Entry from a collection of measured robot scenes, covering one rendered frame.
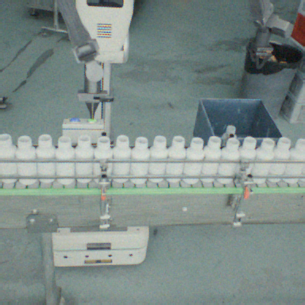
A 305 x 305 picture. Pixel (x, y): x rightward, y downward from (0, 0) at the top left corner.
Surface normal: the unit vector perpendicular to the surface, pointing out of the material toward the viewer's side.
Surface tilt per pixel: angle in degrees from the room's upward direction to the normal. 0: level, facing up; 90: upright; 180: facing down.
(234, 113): 90
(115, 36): 90
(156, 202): 90
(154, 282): 0
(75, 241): 31
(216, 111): 90
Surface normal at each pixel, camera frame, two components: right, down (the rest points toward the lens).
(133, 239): 0.13, -0.41
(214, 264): 0.09, -0.82
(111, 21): 0.10, 0.57
